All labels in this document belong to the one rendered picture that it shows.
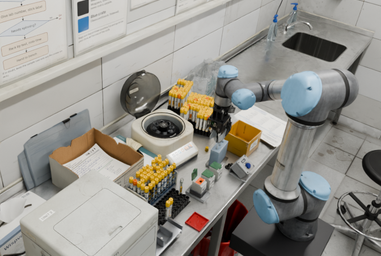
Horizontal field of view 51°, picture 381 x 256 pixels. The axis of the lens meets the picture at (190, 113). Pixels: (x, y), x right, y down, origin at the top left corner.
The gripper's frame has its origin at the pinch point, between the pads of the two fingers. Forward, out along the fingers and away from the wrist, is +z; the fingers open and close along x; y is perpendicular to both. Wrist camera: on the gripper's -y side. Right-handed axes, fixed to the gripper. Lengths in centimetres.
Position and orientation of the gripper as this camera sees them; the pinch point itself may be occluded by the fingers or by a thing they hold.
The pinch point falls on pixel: (218, 139)
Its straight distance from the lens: 173.4
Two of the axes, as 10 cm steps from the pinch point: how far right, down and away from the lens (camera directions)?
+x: 8.8, 3.4, -3.4
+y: -4.7, 4.6, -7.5
